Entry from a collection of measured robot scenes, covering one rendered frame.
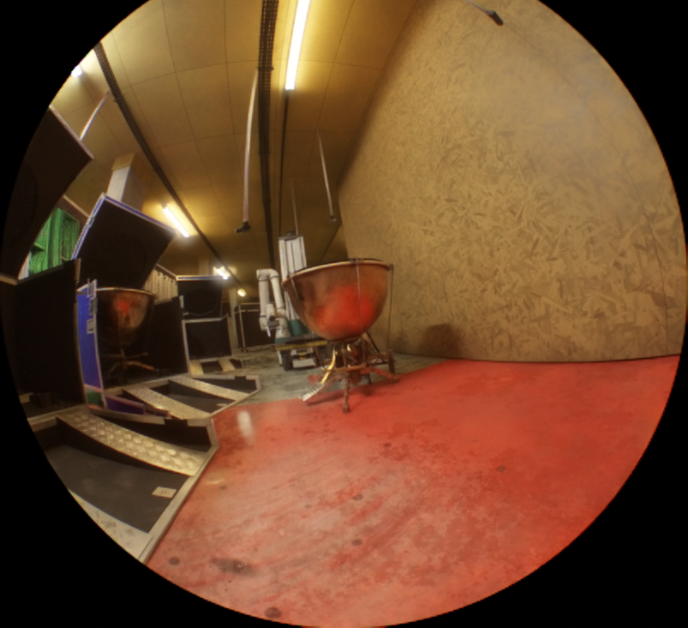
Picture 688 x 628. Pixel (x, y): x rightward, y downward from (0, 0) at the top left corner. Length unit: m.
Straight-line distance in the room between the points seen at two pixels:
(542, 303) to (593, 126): 0.99
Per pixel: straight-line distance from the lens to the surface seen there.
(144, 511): 0.83
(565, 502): 0.65
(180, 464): 1.01
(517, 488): 0.68
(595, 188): 1.38
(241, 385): 2.24
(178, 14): 3.00
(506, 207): 1.62
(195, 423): 1.15
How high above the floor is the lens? 0.46
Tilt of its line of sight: 10 degrees up
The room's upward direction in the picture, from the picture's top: 9 degrees counter-clockwise
